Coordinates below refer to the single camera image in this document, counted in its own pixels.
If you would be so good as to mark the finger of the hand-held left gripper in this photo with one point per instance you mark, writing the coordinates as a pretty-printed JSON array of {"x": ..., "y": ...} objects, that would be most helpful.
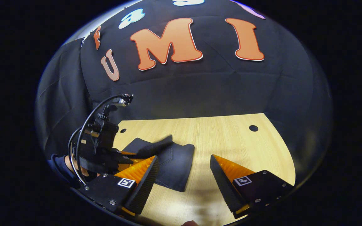
[
  {"x": 134, "y": 160},
  {"x": 156, "y": 146}
]

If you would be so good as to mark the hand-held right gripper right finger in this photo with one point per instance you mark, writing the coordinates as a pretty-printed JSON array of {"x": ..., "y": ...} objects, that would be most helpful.
[{"x": 223, "y": 188}]

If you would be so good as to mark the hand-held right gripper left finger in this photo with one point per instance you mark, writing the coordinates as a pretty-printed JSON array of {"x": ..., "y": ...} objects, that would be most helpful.
[{"x": 145, "y": 188}]

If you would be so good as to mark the dark grey jeans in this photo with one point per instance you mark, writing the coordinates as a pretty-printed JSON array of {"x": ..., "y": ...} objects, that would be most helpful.
[{"x": 176, "y": 166}]

